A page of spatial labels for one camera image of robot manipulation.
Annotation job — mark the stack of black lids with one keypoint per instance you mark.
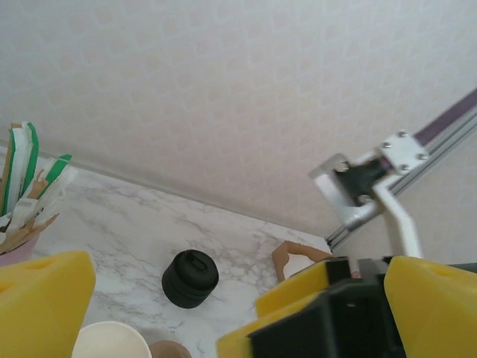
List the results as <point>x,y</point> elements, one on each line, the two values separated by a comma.
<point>190,277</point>

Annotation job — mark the white paper stick packet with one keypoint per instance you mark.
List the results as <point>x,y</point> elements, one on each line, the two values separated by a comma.
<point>61,192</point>

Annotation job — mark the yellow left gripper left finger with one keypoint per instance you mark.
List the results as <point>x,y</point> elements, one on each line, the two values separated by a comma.
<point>37,306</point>

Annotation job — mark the brown wooden stirrer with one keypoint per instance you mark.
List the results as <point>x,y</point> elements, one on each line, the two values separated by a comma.
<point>37,225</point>

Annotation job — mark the aluminium frame post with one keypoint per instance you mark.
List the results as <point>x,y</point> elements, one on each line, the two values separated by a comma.
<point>447,149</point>

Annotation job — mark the brown cardboard napkin tray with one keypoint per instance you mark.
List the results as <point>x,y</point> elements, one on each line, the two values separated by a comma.
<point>279,257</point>

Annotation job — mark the green tipped white packet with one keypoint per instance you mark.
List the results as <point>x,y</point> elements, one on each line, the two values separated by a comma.
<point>56,169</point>
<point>23,156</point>

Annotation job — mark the pink stick holder cup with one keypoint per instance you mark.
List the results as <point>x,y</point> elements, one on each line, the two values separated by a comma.
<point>18,255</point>

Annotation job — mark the brown pulp cup carrier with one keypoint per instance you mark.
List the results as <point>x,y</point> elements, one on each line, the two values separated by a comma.
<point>169,350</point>

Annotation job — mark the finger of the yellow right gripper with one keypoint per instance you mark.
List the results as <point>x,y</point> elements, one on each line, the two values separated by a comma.
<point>238,339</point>
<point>294,291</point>

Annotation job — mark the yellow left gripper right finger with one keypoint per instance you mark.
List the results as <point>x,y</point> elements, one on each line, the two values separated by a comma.
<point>439,317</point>

